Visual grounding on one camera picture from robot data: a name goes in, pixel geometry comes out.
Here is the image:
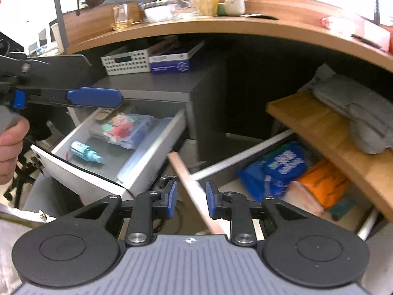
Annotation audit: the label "white storage drawer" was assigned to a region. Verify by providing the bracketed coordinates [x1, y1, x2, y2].
[193, 129, 379, 242]

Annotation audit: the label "wooden strip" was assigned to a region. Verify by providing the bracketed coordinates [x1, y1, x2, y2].
[167, 151, 227, 235]

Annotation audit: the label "yellow jar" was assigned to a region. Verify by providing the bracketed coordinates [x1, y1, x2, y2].
[192, 0, 221, 17]

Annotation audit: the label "clear bag of colourful pieces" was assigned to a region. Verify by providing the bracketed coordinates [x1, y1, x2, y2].
[102, 113, 154, 150]

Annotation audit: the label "blue packet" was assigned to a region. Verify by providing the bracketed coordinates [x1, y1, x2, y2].
[236, 141, 308, 202]

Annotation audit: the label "white bowl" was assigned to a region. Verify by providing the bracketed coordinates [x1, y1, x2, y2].
[143, 4, 174, 23]

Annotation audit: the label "pink packet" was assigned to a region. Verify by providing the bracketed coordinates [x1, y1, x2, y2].
[285, 181, 326, 219]

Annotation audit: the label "person's left hand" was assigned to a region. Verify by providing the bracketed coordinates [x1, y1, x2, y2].
[0, 118, 30, 186]

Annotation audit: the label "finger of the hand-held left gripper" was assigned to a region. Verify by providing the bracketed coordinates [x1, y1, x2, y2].
[25, 87, 124, 111]
[29, 54, 93, 68]

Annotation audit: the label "teal spray bottle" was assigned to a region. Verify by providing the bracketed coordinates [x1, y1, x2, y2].
[70, 141, 104, 164]

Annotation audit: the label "person's light clothing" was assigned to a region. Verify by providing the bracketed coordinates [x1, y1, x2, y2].
[0, 204, 50, 295]

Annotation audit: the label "white drawer with lock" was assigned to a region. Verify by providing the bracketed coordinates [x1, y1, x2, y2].
[31, 98, 188, 199]

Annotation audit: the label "black office chair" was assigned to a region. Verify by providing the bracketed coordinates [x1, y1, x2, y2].
[3, 131, 46, 209]

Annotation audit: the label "grey cloth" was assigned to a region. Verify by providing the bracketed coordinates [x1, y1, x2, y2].
[311, 64, 393, 155]

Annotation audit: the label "teal packet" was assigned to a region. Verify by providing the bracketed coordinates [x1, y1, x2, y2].
[330, 198, 357, 221]

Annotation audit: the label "red and white packet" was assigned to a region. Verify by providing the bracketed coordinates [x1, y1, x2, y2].
[320, 15, 357, 31]

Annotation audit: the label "wooden desk with grey panel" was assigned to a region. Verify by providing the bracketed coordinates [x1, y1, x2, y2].
[52, 0, 393, 78]

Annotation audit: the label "clear plastic folder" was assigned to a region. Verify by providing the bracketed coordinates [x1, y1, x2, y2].
[116, 117, 182, 188]

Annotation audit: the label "orange packet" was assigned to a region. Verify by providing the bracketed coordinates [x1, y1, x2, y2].
[296, 159, 352, 211]

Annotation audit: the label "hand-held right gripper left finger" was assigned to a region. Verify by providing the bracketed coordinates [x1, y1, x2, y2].
[73, 180, 179, 248]

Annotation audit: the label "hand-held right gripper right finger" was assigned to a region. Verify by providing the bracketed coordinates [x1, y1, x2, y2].
[205, 180, 310, 247]

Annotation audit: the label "blue glove box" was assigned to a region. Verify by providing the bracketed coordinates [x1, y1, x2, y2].
[148, 41, 205, 75]

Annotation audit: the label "white mug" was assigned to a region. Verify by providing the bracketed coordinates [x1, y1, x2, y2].
[224, 0, 247, 17]

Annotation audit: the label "glass cup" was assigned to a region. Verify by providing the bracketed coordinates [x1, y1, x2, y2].
[112, 4, 135, 31]

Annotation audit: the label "wooden shelf board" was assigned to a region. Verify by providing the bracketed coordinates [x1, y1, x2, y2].
[266, 90, 393, 222]

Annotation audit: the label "white perforated plastic basket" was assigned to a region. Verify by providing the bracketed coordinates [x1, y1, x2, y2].
[101, 48, 153, 76]

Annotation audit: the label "pink box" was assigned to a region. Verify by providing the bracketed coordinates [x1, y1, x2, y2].
[350, 17, 392, 53]

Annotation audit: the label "white cabinet with grey top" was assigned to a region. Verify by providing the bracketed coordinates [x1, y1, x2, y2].
[69, 58, 228, 173]

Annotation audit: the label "black pen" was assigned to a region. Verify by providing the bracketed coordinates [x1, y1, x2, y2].
[351, 34, 383, 50]

